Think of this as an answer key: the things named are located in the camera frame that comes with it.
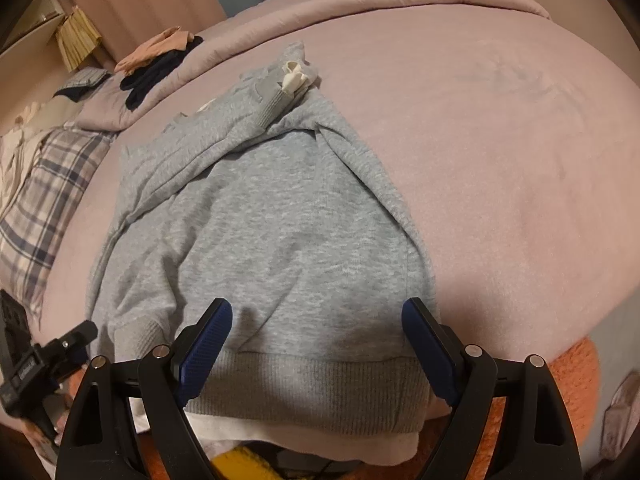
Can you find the orange fluffy rug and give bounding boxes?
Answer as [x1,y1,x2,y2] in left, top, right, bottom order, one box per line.
[56,322,582,479]

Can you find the yellow fringed cloth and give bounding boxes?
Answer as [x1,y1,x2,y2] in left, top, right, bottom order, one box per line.
[54,6,102,73]

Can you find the pink bed sheet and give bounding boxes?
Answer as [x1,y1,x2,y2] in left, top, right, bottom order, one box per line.
[116,4,639,360]

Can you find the folded pink duvet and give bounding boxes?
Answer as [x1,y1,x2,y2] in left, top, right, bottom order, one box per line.
[76,0,550,132]

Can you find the yellow fluffy item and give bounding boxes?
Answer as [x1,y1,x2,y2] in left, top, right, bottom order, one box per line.
[212,445,282,480]

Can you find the dark navy folded garment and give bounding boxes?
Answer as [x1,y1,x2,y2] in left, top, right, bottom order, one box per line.
[119,36,204,110]

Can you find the peach folded garment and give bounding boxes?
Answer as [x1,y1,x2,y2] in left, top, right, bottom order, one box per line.
[114,26,194,75]

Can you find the grey New York sweatshirt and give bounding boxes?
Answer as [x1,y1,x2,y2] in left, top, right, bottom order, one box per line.
[86,44,434,466]

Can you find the white crumpled clothes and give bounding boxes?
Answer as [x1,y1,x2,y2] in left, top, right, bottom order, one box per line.
[1,102,51,214]

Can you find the plaid pillow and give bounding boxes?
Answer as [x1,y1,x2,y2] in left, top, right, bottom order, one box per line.
[1,128,115,318]

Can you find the white wall shelf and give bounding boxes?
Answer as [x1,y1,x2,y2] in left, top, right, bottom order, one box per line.
[0,0,68,131]

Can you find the small plaid folded cloth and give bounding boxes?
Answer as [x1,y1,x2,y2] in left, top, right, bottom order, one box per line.
[54,67,112,102]

